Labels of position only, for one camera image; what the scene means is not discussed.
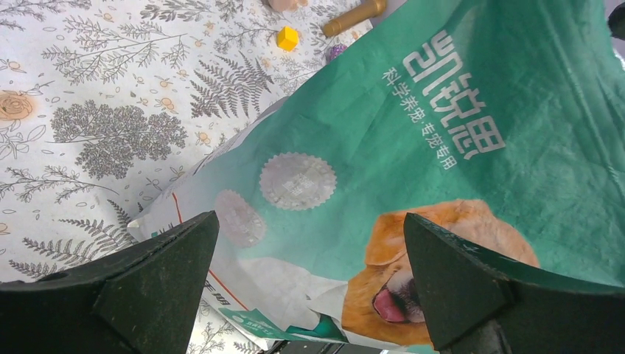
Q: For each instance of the yellow small block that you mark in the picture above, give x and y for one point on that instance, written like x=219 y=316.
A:
x=287 y=39

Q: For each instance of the green silver pet food bag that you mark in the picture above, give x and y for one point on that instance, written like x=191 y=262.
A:
x=501 y=121

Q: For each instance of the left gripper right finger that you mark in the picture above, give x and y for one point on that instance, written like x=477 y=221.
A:
x=476 y=300

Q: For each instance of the pink cylinder toy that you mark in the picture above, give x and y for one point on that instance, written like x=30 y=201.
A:
x=286 y=5

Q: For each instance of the purple glitter microphone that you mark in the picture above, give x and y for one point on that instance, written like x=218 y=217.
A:
x=334 y=51

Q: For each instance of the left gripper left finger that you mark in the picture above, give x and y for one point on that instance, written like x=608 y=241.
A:
x=142 y=299

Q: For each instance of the gold microphone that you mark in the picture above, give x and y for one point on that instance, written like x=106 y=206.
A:
x=365 y=11

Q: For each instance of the floral table mat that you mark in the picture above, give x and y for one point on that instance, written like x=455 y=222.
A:
x=106 y=104

